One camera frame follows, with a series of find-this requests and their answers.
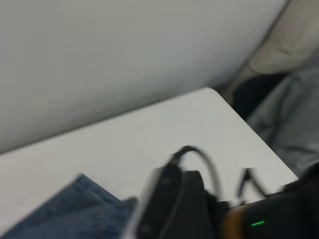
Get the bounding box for grey-blue trousers of person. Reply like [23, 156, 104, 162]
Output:
[246, 67, 319, 176]

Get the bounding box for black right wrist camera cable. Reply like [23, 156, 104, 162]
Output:
[170, 145, 224, 200]

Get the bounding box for thin black cable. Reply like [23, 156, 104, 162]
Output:
[236, 168, 271, 200]

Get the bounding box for pale beige rounded object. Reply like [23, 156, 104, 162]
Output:
[249, 0, 319, 75]

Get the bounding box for blue faded denim jeans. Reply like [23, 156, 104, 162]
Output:
[0, 173, 139, 239]

